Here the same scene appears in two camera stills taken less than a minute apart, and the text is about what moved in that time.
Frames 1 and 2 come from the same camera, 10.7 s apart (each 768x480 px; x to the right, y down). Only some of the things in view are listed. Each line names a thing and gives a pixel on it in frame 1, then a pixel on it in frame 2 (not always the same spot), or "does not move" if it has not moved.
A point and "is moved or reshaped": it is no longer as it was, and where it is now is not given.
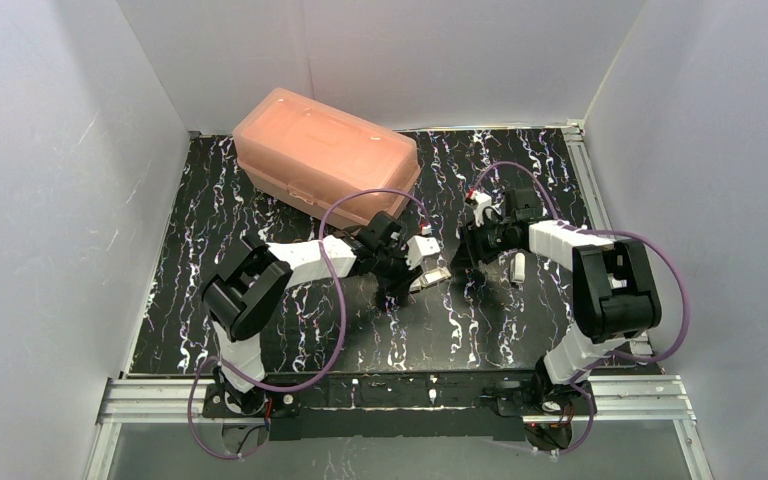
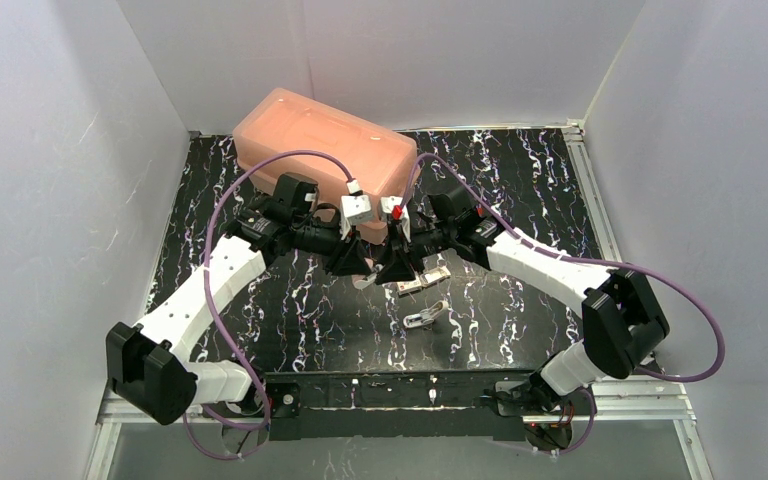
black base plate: (378, 404) does not move
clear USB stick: (518, 267) is moved or reshaped
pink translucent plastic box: (299, 153) does not move
